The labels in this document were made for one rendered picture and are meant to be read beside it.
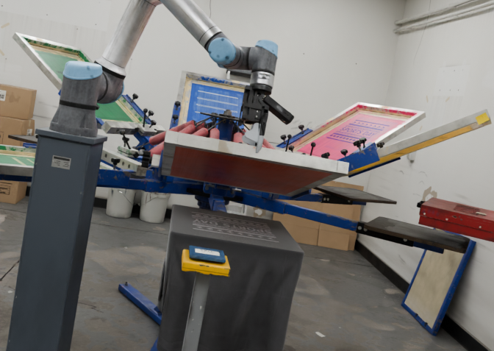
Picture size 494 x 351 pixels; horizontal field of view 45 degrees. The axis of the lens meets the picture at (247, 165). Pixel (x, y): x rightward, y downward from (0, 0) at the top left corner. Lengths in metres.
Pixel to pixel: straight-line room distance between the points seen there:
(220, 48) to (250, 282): 0.77
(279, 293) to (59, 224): 0.75
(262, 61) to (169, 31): 4.69
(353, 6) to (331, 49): 0.52
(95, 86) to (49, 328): 0.79
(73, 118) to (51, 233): 0.37
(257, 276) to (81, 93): 0.82
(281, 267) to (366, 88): 4.99
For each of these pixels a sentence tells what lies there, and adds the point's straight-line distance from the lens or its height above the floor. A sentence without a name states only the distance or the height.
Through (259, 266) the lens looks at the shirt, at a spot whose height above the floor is 0.88.
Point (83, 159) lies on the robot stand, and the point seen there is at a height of 1.13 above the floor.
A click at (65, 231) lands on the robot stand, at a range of 1.98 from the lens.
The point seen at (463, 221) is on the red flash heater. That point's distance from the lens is 2.72.
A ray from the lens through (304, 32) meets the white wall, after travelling 6.68.
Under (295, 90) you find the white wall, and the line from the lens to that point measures 6.63.
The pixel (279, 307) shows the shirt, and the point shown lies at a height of 0.75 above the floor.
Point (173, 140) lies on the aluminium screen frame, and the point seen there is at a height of 1.25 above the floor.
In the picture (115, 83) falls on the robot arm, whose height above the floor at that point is 1.38.
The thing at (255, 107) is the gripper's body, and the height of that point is 1.39.
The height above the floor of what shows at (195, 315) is 0.79.
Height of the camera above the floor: 1.39
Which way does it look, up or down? 6 degrees down
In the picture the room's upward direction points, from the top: 11 degrees clockwise
